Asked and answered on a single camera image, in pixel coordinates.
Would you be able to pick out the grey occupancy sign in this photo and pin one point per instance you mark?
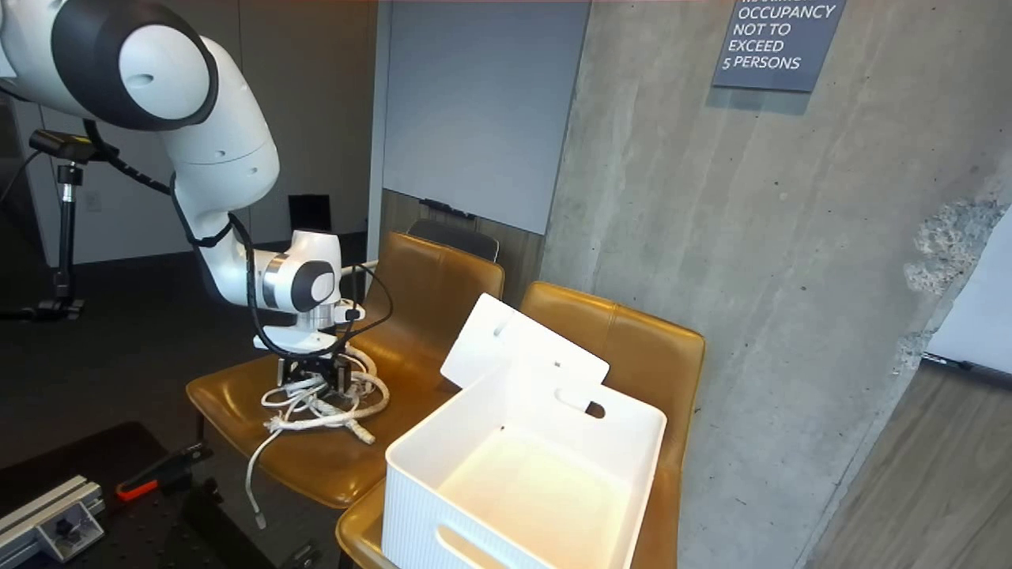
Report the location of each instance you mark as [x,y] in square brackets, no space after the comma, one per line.
[774,43]

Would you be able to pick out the aluminium rail with knob block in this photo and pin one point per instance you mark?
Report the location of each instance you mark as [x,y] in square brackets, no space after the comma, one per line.
[49,524]

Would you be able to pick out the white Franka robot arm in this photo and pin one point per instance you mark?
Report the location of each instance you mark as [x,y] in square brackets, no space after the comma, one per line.
[160,63]

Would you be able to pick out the black whiteboard marker tray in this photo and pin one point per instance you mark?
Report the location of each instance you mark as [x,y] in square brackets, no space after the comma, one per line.
[447,209]

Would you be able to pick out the black box by wall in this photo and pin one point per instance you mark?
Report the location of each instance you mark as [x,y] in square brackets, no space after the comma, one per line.
[306,214]

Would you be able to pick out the black camera on tripod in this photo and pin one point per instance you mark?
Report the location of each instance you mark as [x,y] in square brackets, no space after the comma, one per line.
[63,145]

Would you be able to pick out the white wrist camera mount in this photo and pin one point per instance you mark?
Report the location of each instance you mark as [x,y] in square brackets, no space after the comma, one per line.
[352,311]

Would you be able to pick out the white plastic basket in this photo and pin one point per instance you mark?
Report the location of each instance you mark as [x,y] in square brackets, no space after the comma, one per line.
[526,495]

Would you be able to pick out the black tripod stand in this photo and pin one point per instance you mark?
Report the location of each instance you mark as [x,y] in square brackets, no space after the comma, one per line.
[63,231]

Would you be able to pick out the flat white basket lid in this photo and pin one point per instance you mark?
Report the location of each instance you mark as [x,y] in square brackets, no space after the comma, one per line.
[516,337]

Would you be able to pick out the black perforated breadboard table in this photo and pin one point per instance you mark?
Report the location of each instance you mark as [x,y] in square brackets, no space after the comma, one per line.
[105,518]

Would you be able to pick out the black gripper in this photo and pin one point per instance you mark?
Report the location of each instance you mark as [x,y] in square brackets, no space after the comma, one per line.
[313,368]

